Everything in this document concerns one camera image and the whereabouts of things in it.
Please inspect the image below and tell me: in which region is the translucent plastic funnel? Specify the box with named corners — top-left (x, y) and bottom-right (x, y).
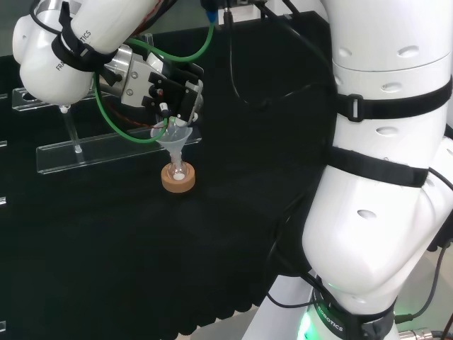
top-left (150, 118), bottom-right (194, 162)

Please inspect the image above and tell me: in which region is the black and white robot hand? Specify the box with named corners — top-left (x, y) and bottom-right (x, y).
top-left (141, 63), bottom-right (205, 128)

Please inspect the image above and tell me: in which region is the black bench cloth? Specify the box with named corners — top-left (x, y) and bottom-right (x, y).
top-left (0, 10), bottom-right (340, 336)

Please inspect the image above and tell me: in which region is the small round-bottom glass flask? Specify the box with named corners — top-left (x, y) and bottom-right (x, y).
top-left (167, 152), bottom-right (185, 181)

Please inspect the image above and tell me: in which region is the black base cable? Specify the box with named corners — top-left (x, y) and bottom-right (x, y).
top-left (394, 166), bottom-right (453, 322)

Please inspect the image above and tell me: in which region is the pale board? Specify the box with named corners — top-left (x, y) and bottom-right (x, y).
top-left (247, 279), bottom-right (316, 340)

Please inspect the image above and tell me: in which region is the green cable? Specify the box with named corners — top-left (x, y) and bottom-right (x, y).
top-left (93, 13), bottom-right (216, 145)

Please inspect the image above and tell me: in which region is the cork ring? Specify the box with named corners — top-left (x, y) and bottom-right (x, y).
top-left (161, 163), bottom-right (196, 194)

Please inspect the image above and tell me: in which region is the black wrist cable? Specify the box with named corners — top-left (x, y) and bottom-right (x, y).
top-left (224, 8), bottom-right (340, 107)

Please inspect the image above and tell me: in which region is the clear acrylic funnel stand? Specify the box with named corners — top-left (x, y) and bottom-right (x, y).
top-left (11, 33), bottom-right (203, 176)

